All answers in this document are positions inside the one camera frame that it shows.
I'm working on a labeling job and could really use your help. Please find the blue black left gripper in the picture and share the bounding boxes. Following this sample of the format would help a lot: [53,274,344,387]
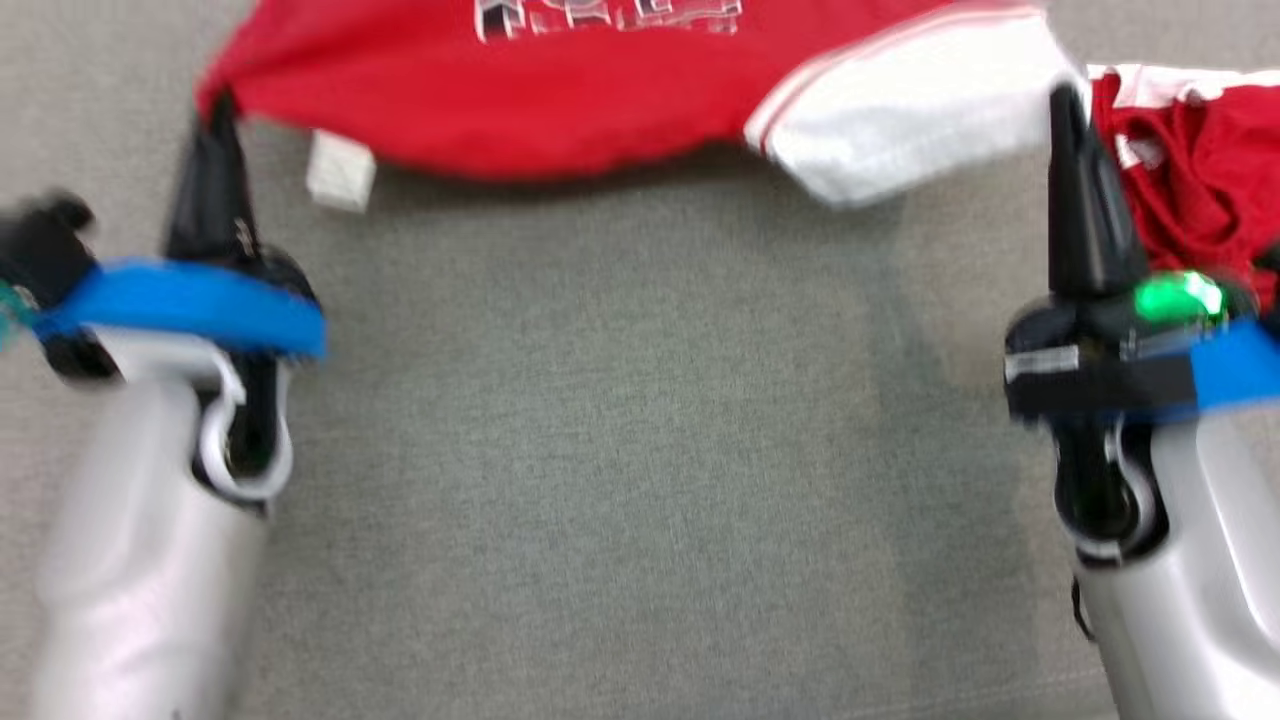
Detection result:
[30,90,329,381]

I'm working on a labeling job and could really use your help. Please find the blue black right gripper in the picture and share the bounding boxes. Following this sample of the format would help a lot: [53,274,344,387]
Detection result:
[1003,84,1280,426]

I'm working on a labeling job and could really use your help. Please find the red shorts with white stripe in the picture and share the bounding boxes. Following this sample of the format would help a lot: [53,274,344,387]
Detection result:
[1085,64,1280,311]

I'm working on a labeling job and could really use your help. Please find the red and white jersey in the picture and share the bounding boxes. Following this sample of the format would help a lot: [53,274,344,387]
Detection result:
[195,0,1091,213]

